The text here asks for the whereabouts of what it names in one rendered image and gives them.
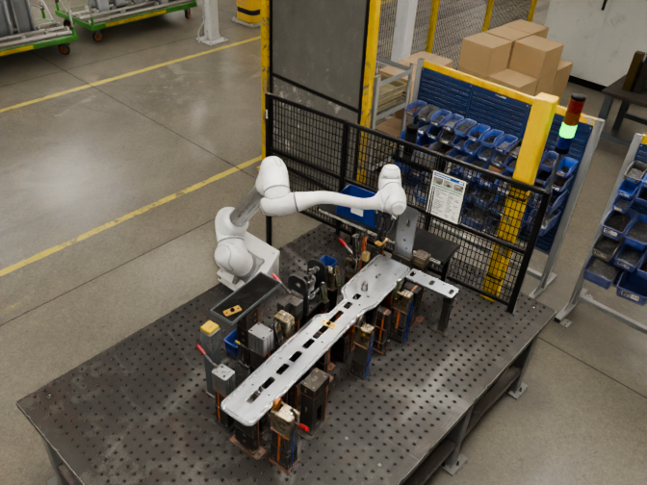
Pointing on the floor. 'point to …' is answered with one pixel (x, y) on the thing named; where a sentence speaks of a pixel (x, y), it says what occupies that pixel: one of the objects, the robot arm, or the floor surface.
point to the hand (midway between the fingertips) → (381, 235)
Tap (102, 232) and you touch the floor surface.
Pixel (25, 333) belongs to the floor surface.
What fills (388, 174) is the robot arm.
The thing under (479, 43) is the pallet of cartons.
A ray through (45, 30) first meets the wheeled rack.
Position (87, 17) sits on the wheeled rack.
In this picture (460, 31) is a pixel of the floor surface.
